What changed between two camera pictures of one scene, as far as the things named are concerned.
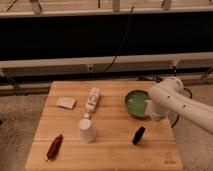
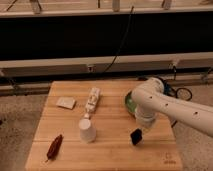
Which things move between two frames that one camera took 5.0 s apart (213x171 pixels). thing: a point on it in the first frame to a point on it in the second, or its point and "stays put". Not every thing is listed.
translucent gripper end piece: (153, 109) to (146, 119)
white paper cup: (88, 133) stays put
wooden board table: (101, 126) stays put
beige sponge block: (66, 102) stays put
